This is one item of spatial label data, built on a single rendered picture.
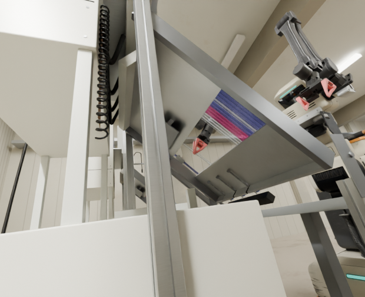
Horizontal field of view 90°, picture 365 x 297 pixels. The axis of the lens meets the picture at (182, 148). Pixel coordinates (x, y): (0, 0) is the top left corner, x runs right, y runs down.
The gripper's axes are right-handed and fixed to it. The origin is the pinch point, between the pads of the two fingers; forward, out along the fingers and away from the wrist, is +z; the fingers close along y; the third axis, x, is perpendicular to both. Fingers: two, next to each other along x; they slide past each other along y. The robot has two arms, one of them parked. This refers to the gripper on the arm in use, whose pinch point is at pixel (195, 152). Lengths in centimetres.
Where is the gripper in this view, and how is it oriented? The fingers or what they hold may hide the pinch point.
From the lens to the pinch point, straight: 96.4
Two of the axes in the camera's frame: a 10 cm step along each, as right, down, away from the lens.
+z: -4.6, 7.2, -5.2
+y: 3.3, -4.1, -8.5
